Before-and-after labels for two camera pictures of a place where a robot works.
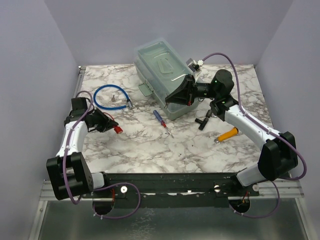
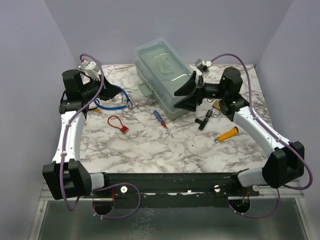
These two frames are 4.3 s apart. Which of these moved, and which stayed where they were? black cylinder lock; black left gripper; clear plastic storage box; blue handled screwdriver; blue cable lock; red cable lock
Moved: red cable lock; black left gripper
Stayed: blue cable lock; black cylinder lock; blue handled screwdriver; clear plastic storage box
